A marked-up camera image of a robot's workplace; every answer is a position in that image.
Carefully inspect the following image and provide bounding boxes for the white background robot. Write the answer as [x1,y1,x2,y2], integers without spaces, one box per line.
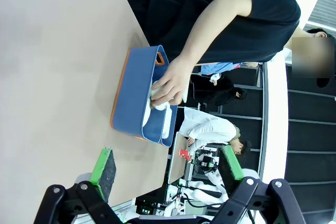
[167,147,229,209]

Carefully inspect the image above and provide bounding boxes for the white cloth item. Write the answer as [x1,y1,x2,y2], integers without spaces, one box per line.
[150,79,190,111]

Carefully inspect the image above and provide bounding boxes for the blue basket orange handles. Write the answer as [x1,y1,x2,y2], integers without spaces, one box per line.
[160,60,179,148]
[110,45,172,146]

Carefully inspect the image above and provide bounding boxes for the person in black clothes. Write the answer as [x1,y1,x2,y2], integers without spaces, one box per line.
[189,72,248,107]

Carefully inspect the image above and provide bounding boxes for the person's head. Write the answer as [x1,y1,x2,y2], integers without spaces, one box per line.
[284,27,336,89]

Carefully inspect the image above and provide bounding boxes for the brown background table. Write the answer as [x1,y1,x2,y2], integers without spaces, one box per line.
[167,131,191,185]

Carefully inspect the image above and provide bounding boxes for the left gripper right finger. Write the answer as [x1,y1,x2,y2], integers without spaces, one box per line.
[213,144,307,224]

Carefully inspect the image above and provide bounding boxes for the small white rounded clock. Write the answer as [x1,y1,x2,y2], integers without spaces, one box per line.
[142,104,159,127]

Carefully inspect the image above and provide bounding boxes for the person's right forearm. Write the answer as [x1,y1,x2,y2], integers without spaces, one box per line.
[178,0,254,63]

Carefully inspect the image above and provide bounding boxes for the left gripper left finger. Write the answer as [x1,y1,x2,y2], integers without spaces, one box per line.
[33,147,124,224]

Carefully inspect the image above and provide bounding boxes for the person's right hand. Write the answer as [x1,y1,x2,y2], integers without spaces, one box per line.
[150,55,192,110]

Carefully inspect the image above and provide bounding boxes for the red box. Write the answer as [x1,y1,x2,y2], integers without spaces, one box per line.
[178,148,193,163]

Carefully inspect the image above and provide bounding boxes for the person in blue top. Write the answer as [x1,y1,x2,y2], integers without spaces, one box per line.
[200,61,259,76]

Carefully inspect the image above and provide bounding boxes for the person in white shirt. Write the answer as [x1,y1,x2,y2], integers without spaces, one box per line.
[179,106,253,157]

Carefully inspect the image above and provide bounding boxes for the person's torso black t-shirt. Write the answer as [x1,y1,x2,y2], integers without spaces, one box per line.
[125,0,301,63]

